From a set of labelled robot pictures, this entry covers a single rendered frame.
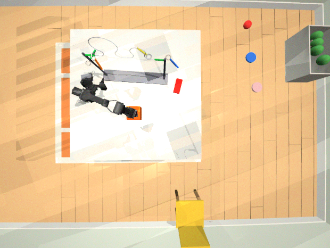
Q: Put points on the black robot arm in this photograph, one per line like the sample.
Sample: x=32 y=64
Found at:
x=87 y=95

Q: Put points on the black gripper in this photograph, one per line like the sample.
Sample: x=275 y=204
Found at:
x=101 y=85

